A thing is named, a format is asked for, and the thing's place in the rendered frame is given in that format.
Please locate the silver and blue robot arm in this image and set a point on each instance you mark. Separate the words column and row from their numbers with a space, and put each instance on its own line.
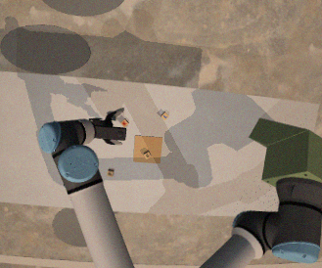
column 293, row 232

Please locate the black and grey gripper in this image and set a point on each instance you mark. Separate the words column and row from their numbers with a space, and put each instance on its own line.
column 108, row 122

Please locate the orange square mat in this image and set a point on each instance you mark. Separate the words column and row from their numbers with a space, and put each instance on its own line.
column 147, row 143

